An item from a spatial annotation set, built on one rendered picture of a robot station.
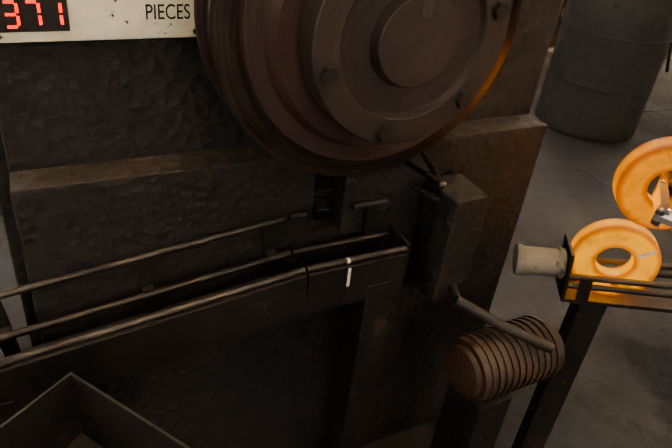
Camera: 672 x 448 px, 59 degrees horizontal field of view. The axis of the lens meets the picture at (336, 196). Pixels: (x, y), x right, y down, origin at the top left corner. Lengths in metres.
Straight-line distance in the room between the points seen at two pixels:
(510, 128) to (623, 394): 1.07
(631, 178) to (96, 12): 0.81
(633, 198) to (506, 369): 0.39
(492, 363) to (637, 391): 0.96
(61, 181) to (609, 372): 1.68
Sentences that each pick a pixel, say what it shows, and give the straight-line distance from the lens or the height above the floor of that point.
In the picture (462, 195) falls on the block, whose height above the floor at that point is 0.80.
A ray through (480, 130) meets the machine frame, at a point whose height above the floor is 0.87.
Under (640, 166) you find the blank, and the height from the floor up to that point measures 0.94.
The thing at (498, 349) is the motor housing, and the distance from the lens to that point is 1.19.
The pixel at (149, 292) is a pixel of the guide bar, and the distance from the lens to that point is 0.98.
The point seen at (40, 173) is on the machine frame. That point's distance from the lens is 0.93.
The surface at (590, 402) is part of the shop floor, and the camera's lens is 1.95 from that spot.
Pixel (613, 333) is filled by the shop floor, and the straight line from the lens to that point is 2.23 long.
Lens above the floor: 1.31
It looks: 31 degrees down
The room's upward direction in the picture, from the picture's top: 7 degrees clockwise
